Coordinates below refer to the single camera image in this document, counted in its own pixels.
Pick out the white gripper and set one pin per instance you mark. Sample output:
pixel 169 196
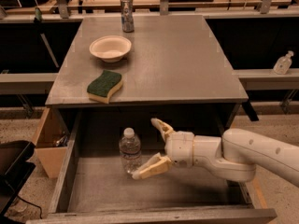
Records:
pixel 179 148

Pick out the clear plastic water bottle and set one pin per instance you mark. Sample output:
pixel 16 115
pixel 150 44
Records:
pixel 130 150

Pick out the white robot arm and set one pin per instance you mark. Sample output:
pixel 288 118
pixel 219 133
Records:
pixel 234 156

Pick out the open grey top drawer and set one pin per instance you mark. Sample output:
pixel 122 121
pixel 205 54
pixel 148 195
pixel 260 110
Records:
pixel 92 188

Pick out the grey cabinet counter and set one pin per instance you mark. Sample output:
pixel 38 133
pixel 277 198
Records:
pixel 174 59

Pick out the clear hand sanitizer bottle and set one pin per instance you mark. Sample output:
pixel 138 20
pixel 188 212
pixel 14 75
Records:
pixel 283 63

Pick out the green yellow sponge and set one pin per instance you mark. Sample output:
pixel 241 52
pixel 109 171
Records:
pixel 103 87

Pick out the wooden bin with items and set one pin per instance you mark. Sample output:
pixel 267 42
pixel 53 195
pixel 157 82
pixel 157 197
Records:
pixel 48 132

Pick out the white paper bowl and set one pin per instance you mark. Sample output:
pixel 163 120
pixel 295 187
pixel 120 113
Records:
pixel 111 48

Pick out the silver soda can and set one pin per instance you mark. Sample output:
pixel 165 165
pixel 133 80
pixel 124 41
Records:
pixel 127 19

